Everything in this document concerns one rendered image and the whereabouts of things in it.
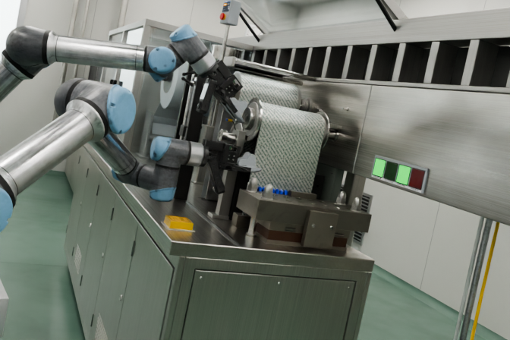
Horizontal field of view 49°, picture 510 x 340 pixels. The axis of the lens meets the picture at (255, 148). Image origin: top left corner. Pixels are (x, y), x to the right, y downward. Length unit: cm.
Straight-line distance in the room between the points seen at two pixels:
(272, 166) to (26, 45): 83
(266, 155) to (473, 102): 68
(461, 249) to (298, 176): 304
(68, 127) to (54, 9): 596
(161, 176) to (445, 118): 83
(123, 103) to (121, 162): 35
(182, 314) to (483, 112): 95
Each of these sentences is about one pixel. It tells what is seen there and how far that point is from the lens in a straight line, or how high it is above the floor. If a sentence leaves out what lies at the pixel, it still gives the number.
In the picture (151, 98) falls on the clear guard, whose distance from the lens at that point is 277.
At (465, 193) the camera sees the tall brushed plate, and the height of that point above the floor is 118.
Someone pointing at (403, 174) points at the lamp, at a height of 118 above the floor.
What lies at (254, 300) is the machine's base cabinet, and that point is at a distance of 167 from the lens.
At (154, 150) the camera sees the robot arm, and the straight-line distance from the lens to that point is 170.
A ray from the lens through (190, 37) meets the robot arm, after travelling 178.
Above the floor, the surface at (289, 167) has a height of 112.
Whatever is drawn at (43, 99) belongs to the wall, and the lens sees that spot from 725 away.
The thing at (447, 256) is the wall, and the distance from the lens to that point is 493.
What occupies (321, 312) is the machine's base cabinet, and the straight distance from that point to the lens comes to 179.
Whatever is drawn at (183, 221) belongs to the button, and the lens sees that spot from 167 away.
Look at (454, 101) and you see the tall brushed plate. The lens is 159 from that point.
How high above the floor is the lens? 128
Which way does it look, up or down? 4 degrees down
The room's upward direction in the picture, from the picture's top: 12 degrees clockwise
